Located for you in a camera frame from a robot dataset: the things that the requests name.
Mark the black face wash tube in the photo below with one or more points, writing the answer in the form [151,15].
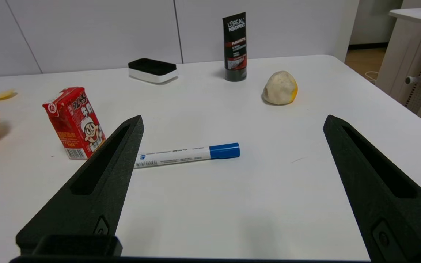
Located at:
[235,47]

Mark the white side desk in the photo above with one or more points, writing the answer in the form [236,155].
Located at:
[397,54]

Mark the pale round bread bun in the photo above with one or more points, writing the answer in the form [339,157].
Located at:
[279,88]

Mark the white marker with blue cap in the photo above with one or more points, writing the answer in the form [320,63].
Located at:
[181,155]

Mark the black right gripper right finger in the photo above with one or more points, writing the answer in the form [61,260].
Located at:
[389,204]

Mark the black and white board eraser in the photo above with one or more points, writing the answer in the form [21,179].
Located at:
[152,71]

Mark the red milk carton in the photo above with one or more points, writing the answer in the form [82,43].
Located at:
[72,122]

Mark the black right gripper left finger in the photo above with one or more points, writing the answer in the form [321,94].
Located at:
[86,197]

